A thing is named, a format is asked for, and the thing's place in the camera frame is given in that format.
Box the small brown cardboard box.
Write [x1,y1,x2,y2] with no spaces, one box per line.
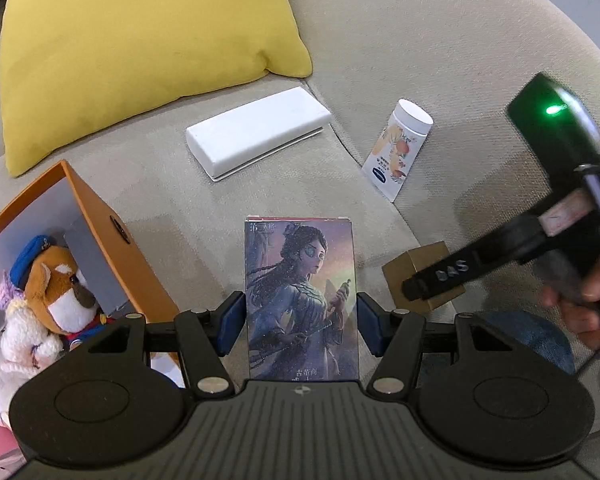
[380,239,456,314]

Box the illustrated card box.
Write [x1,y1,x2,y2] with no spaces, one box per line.
[245,217,360,382]

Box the white printed cream tube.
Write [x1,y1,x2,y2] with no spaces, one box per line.
[362,99,434,203]

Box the red panda plush toy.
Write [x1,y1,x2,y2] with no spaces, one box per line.
[8,235,114,350]

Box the white rectangular case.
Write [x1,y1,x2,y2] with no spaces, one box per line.
[185,87,332,182]

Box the grey box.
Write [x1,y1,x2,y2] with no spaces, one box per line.
[65,219,129,318]

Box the person's right hand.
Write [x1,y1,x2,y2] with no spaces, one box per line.
[541,260,600,356]

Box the blue jeans leg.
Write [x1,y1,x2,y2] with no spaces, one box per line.
[479,311,576,375]

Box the white knitted bunny plush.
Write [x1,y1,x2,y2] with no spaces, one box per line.
[0,271,64,378]

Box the orange storage box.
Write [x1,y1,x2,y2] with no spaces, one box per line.
[0,162,180,333]

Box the yellow cushion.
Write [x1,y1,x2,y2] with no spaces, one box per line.
[0,0,312,177]

